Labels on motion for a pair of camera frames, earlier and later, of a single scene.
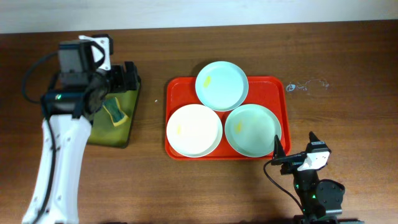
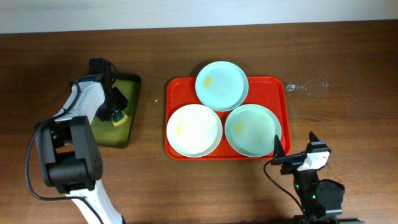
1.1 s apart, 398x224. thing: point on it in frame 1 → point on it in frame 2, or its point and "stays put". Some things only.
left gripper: [125, 76] → [116, 104]
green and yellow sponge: [112, 106] stays put
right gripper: [289, 162] stays put
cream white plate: [194, 130] stays put
